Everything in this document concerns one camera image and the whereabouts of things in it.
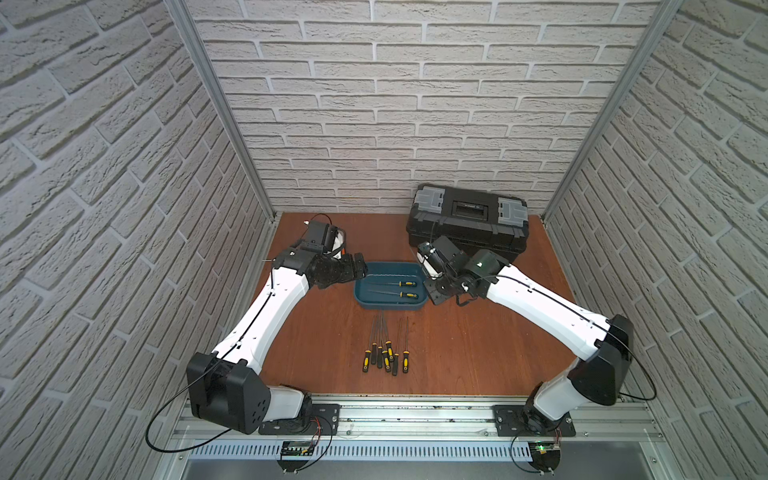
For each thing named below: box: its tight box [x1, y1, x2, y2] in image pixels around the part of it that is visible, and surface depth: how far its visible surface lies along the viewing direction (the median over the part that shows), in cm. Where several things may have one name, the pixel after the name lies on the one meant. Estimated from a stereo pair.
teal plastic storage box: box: [354, 261, 429, 311], surface depth 99 cm
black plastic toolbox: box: [406, 183, 529, 263], surface depth 99 cm
